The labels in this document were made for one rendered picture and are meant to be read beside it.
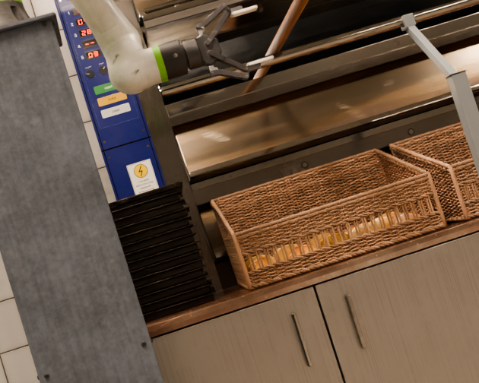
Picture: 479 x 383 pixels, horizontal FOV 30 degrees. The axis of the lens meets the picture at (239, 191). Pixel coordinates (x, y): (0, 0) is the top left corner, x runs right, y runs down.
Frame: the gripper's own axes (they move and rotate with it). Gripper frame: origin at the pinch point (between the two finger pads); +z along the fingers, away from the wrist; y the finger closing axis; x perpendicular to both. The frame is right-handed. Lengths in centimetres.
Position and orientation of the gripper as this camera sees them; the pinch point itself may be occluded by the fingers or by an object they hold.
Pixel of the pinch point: (260, 33)
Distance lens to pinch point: 234.8
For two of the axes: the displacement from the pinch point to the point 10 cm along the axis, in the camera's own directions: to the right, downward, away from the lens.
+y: 3.0, 9.5, -0.4
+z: 9.5, -3.0, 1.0
